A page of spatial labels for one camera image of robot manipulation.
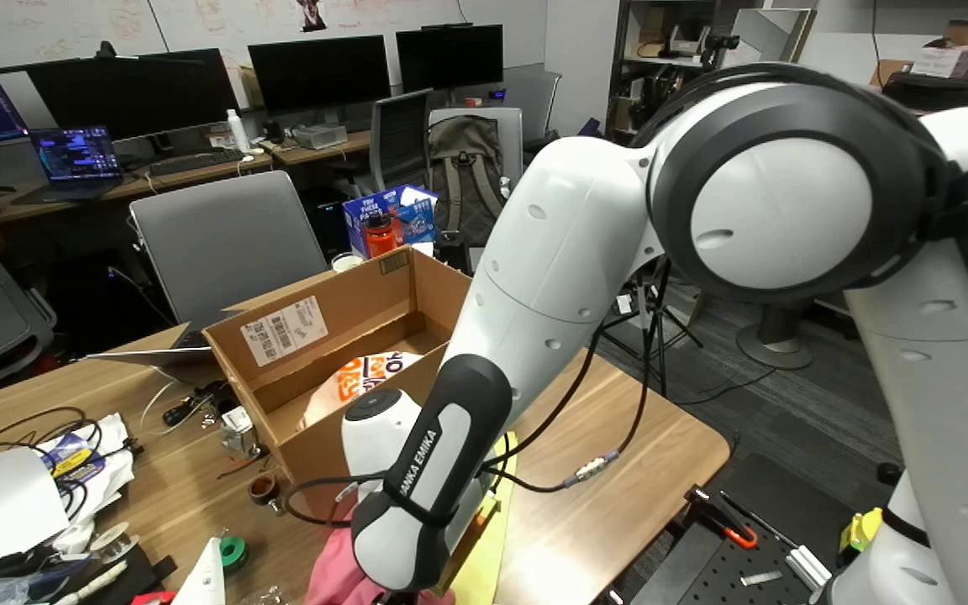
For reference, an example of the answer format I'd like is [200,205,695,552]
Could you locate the peach printed t-shirt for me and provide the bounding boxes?
[300,346,426,431]

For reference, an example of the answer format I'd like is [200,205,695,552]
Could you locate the pink cloth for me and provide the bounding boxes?
[303,523,395,605]

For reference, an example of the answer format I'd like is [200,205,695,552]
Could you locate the brown cardboard box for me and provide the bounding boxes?
[200,246,478,531]

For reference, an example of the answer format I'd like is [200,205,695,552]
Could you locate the small white box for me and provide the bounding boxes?
[913,31,968,79]

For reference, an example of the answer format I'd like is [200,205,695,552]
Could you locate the blue printed package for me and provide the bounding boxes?
[344,182,444,260]

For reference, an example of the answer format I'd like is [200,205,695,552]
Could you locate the red bottle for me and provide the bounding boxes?
[360,211,404,261]

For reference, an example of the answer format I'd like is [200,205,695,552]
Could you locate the olive grey backpack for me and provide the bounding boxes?
[426,116,514,249]

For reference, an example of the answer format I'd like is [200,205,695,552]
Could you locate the yellow cloth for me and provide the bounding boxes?
[444,431,525,605]

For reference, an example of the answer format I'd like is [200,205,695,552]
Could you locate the black computer monitor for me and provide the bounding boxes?
[25,48,242,145]
[244,31,395,116]
[393,20,506,96]

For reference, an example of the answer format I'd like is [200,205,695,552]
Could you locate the light grey office chair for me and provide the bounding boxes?
[126,169,330,332]

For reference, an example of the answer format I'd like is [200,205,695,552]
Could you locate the small silver object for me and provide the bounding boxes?
[219,404,265,463]

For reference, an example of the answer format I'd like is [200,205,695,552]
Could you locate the brown tape roll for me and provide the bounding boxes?
[244,474,286,519]

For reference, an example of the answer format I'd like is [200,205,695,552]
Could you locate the white bottle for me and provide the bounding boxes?
[224,106,255,155]

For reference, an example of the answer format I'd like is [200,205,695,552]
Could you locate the black pliers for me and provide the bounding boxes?
[161,381,227,431]

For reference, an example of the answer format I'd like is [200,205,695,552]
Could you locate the long wooden desk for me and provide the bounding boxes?
[0,128,379,239]

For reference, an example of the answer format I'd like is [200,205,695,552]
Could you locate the orange black hand tool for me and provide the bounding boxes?
[681,485,763,556]

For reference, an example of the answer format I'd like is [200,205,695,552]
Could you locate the black perforated robot table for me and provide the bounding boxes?
[620,448,845,605]

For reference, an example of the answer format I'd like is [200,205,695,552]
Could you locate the green tape roll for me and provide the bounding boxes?
[214,536,251,575]

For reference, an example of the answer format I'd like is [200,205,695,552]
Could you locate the white triangular paper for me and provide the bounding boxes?
[166,536,227,605]

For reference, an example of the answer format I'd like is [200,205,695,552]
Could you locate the small white block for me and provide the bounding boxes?
[784,544,833,594]

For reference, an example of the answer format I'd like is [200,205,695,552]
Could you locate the white papers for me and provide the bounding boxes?
[41,414,140,523]

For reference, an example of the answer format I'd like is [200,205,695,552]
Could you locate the laptop with purple screen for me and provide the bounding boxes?
[33,126,126,189]

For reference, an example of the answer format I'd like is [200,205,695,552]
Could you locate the yellow-green small part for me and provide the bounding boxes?
[835,503,898,557]

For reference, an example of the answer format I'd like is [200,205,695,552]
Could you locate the black printer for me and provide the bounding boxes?
[881,68,968,116]

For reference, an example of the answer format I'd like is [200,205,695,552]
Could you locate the grey round pedestal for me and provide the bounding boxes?
[738,301,815,374]

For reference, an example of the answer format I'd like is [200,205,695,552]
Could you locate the large wall whiteboard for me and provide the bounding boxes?
[0,0,555,72]

